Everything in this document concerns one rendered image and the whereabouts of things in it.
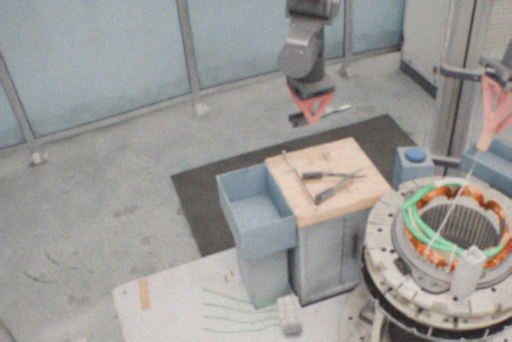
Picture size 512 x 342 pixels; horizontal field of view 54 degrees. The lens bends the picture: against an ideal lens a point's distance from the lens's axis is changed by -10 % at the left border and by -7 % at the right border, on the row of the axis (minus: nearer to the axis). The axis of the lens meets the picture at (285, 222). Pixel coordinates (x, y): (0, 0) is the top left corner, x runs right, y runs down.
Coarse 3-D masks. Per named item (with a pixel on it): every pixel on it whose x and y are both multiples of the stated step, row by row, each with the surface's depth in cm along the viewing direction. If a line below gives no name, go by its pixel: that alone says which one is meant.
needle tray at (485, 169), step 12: (492, 144) 116; (504, 144) 113; (468, 156) 110; (480, 156) 116; (492, 156) 116; (504, 156) 115; (468, 168) 112; (480, 168) 109; (492, 168) 107; (504, 168) 113; (492, 180) 108; (504, 180) 106; (504, 192) 108
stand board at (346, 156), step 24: (336, 144) 114; (288, 168) 109; (312, 168) 108; (336, 168) 108; (360, 168) 108; (288, 192) 104; (312, 192) 103; (336, 192) 103; (360, 192) 103; (384, 192) 103; (312, 216) 99; (336, 216) 102
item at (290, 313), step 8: (288, 296) 116; (280, 304) 116; (288, 304) 115; (296, 304) 115; (280, 312) 114; (288, 312) 113; (296, 312) 114; (280, 320) 113; (288, 320) 112; (296, 320) 112; (288, 328) 112; (296, 328) 113; (288, 336) 114; (296, 336) 114
